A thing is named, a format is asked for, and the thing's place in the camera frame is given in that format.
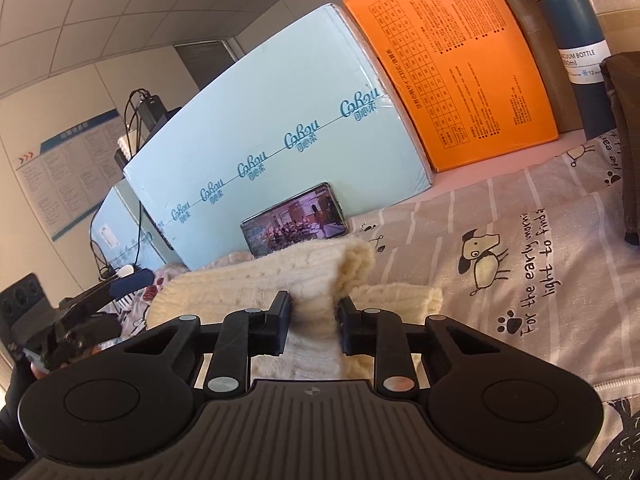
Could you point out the floral patterned cloth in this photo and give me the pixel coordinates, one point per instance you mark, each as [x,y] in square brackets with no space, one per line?
[150,295]

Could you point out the cream knitted sweater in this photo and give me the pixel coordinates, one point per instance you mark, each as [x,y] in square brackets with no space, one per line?
[310,270]

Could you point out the wall poster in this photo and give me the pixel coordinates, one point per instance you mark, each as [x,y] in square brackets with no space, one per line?
[65,175]

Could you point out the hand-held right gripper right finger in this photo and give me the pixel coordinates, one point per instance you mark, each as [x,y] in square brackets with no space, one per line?
[344,332]

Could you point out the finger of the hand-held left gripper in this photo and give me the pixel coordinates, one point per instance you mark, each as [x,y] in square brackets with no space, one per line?
[131,282]

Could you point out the orange cardboard box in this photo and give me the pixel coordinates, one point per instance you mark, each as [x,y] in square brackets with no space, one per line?
[450,60]

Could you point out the smartphone with lit screen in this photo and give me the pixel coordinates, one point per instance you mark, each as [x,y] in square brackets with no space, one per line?
[295,220]

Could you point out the brown cardboard box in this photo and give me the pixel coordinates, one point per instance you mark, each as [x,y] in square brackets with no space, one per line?
[537,60]

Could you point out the grey dog print bedsheet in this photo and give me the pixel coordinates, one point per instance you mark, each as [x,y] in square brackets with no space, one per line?
[500,210]

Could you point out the small light blue cardboard box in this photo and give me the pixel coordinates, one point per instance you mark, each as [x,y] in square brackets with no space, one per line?
[120,230]

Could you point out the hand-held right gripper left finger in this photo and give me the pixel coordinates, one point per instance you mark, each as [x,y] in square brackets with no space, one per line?
[281,332]

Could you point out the blue vacuum bottle package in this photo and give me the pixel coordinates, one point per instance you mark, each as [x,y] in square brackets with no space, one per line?
[575,20]

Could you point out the large light blue cardboard box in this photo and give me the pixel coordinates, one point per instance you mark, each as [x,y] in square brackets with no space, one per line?
[280,110]

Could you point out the dark brown cloth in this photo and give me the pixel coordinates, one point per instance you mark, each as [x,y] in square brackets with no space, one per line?
[625,135]

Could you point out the person's left hand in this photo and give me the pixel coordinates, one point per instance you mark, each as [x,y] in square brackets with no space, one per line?
[17,385]

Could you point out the black power strip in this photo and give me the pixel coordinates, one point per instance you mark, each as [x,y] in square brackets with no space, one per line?
[22,295]

